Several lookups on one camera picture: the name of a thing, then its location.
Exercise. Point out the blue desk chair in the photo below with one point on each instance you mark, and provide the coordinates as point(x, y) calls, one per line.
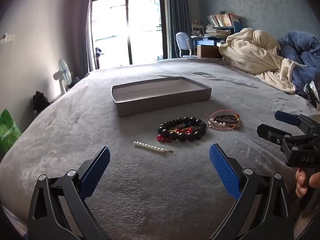
point(183, 40)

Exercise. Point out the dark shiny plastic bag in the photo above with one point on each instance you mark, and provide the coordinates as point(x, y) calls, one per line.
point(311, 92)

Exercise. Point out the sliding glass door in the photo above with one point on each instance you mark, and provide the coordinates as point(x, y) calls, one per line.
point(130, 30)

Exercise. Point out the blue desk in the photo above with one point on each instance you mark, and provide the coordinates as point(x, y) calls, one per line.
point(205, 41)

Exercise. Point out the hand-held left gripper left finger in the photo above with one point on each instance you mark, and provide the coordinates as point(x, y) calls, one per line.
point(96, 172)

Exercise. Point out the white wall hook rail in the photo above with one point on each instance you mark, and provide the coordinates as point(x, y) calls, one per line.
point(7, 38)

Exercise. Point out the pearl hair pin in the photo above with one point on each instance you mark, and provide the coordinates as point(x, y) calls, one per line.
point(147, 145)

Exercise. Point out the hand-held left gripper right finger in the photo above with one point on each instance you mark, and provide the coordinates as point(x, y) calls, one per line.
point(225, 172)

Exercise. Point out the stack of papers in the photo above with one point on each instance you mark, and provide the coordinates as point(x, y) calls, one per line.
point(215, 33)

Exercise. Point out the white standing fan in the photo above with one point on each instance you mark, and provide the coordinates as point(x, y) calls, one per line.
point(63, 71)

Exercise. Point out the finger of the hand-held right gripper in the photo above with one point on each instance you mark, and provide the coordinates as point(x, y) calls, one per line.
point(268, 131)
point(285, 116)

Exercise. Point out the green plastic bag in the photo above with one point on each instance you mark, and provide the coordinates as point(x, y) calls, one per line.
point(7, 130)

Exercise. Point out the row of books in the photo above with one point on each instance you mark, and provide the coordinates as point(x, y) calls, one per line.
point(222, 20)

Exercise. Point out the person's right hand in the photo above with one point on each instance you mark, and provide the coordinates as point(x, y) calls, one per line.
point(301, 182)

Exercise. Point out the black fuzzy object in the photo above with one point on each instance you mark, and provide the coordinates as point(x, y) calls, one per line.
point(41, 100)

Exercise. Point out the blue duvet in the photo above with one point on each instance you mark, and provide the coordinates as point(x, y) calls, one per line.
point(300, 42)

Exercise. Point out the dark stand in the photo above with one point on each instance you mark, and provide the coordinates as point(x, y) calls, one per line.
point(99, 55)

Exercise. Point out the brown cardboard box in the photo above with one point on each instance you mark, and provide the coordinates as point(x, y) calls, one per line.
point(207, 51)

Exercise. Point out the cream fleece blanket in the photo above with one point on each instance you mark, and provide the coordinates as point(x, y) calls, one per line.
point(250, 52)

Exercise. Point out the teal curtain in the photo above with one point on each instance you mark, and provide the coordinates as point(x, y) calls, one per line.
point(177, 10)

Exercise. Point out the small wooden shelf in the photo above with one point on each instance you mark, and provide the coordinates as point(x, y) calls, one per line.
point(196, 28)

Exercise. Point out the dark curtain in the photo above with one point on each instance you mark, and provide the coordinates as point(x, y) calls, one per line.
point(81, 30)

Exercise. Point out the grey cardboard tray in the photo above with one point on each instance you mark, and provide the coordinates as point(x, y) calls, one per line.
point(150, 105)

